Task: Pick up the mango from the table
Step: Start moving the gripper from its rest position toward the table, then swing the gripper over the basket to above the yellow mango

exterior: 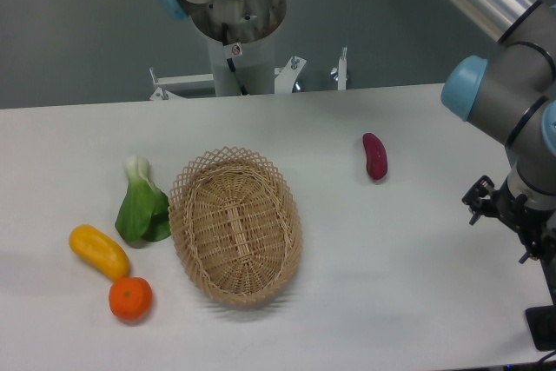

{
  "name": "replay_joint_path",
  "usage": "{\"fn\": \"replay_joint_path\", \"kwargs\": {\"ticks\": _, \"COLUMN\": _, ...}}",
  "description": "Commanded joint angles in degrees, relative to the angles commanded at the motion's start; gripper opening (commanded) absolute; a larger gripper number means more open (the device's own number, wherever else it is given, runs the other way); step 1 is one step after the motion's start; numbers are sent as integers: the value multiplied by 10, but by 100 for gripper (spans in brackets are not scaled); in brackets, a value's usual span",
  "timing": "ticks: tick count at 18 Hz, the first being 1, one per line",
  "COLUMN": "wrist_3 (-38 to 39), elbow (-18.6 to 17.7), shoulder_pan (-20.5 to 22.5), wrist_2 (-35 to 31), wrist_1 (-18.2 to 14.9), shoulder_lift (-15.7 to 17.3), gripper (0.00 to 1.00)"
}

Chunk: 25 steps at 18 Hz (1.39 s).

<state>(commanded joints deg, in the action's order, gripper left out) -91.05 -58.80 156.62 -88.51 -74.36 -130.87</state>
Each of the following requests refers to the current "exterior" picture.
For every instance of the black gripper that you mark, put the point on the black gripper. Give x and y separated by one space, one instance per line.
527 211

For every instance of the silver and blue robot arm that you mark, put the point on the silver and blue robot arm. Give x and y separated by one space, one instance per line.
505 98

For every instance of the yellow mango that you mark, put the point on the yellow mango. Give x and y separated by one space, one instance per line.
99 251

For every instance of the purple sweet potato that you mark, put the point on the purple sweet potato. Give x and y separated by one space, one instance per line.
376 156

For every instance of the woven wicker basket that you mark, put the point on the woven wicker basket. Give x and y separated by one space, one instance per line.
235 226

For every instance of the green bok choy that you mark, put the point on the green bok choy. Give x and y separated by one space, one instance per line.
144 212

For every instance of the orange tangerine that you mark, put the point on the orange tangerine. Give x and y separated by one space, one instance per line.
130 298

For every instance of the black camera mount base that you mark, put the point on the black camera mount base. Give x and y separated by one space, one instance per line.
541 319

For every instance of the white metal base frame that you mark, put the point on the white metal base frame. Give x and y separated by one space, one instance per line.
287 80

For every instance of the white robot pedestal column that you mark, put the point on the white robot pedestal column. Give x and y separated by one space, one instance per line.
242 69

